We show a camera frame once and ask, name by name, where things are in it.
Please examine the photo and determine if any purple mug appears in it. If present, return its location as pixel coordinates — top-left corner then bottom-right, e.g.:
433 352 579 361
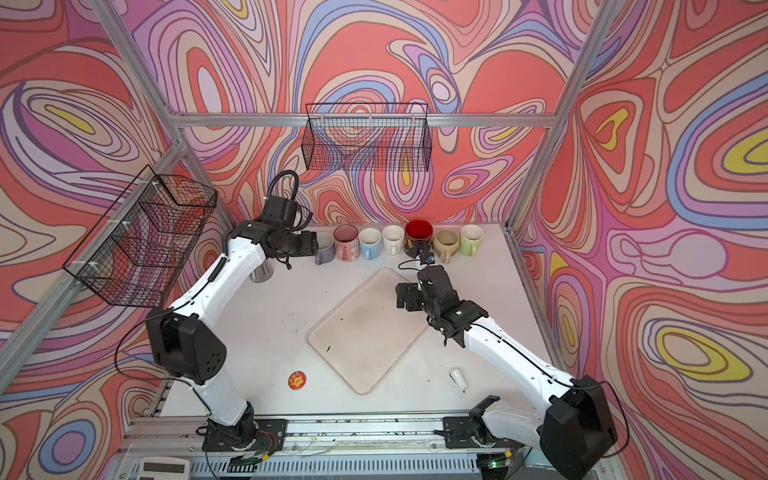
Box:
315 232 336 266

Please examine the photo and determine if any cream round mug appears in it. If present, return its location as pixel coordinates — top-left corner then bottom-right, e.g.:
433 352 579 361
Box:
432 229 460 264

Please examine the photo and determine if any black mug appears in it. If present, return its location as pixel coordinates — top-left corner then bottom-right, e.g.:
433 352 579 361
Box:
404 219 434 259

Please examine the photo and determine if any light green mug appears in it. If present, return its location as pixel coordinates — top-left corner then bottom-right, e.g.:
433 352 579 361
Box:
459 224 484 257

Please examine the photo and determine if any white mug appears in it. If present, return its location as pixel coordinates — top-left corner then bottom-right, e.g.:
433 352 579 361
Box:
382 225 405 256

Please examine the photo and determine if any pink patterned mug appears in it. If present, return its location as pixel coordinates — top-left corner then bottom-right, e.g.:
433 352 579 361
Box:
333 224 360 262

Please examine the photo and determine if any light blue mug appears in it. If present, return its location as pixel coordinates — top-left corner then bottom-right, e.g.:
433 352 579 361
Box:
358 227 382 260

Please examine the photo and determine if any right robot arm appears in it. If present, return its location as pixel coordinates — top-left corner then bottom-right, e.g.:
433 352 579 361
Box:
395 265 618 479

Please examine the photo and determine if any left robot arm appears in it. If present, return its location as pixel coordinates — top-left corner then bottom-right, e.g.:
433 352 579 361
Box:
145 195 318 450

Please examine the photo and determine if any metal pen holder cup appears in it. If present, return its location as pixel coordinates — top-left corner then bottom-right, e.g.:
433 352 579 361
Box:
250 259 274 283

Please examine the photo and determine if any beige plastic tray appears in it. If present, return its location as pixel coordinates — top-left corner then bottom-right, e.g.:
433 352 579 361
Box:
306 268 427 395

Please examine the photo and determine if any small white object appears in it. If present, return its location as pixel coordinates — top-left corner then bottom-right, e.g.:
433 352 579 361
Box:
449 368 468 393

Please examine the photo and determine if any white device with display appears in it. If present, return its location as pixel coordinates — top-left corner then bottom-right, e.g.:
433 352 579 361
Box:
136 457 191 480

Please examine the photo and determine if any black wire basket back wall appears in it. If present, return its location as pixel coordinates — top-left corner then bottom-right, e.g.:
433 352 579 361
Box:
301 101 432 173

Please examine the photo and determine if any black wire basket wall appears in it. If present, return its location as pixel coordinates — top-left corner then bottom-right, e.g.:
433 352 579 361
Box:
301 101 432 173
63 166 218 307

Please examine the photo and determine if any black wire basket left wall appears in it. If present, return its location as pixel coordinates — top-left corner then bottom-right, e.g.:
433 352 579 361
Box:
63 166 218 307

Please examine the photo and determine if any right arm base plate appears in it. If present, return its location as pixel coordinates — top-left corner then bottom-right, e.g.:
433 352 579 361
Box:
434 415 523 452

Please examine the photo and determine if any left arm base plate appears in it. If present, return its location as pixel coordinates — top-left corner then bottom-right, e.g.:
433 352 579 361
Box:
200 418 288 454

